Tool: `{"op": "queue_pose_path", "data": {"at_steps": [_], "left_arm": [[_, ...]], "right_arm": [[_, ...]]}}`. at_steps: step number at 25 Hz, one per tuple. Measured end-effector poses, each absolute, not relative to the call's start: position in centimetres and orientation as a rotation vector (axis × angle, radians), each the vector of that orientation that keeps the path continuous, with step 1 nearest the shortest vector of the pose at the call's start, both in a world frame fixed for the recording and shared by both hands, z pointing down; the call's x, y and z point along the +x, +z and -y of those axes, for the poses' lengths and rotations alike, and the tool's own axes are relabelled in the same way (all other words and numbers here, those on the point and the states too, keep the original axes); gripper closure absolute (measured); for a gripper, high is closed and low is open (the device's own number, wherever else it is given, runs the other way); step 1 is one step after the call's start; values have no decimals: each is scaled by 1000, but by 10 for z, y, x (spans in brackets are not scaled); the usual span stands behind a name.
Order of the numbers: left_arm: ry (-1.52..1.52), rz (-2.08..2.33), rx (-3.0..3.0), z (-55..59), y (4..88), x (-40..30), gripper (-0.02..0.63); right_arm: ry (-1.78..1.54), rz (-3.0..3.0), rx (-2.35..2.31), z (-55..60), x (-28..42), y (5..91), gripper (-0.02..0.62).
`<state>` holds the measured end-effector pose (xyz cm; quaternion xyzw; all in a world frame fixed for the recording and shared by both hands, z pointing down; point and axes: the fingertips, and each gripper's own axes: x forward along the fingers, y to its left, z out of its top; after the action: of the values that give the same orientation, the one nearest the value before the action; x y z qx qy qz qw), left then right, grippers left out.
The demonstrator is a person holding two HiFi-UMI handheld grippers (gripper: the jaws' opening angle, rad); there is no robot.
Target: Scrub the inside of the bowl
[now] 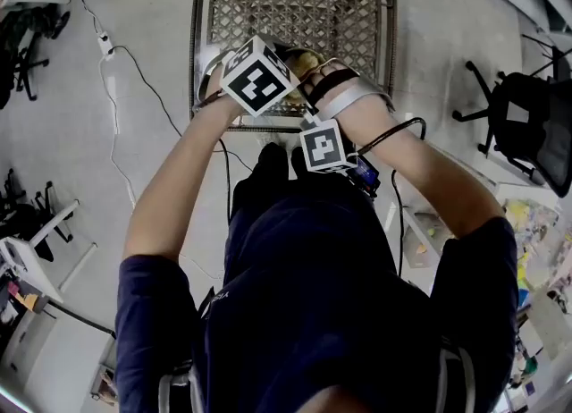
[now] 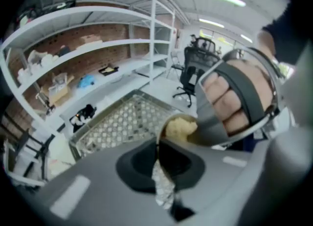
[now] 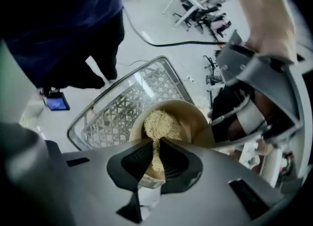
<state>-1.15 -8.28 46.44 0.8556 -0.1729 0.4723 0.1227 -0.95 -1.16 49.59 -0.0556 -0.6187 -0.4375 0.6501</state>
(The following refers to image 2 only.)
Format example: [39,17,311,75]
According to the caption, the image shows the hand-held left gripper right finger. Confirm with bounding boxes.
[158,125,309,226]

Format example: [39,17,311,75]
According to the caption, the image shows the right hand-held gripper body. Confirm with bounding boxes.
[188,47,281,147]

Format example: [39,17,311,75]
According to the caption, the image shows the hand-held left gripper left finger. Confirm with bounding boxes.
[34,136,159,226]

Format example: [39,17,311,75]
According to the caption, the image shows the yellow sponge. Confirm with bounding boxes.
[165,119,199,141]

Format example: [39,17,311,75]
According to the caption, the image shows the person's right forearm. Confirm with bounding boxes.
[256,29,278,61]

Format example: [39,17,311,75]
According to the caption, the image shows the person's right hand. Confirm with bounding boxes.
[203,59,274,136]

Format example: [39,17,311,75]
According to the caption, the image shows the black mesh office chair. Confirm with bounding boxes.
[172,45,221,108]

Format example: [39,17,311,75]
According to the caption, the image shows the grey folding chair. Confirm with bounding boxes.
[166,50,185,79]

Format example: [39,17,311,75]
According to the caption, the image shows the patterned tile tray table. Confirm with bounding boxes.
[69,90,187,160]

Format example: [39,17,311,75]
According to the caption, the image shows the black and white device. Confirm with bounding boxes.
[69,104,97,133]

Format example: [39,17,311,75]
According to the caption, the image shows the black high-back office chair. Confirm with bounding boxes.
[190,34,216,52]

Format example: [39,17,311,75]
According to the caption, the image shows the blue plastic bag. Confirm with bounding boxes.
[78,74,96,89]

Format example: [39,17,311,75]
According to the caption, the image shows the open cardboard box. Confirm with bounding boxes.
[40,72,75,107]

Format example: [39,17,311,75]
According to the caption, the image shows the black tray with yellow contents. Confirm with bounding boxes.
[98,65,120,77]

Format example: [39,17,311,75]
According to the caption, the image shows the person's dark sleeve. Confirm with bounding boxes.
[263,2,313,65]

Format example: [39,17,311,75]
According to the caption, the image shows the white metal shelving unit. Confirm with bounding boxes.
[0,0,177,139]

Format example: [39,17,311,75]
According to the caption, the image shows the white plastic bags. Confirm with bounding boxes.
[26,50,60,68]

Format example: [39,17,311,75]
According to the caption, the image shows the flat cardboard boxes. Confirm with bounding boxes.
[76,34,103,49]

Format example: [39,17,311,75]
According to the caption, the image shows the black metal frame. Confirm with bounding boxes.
[1,112,56,182]

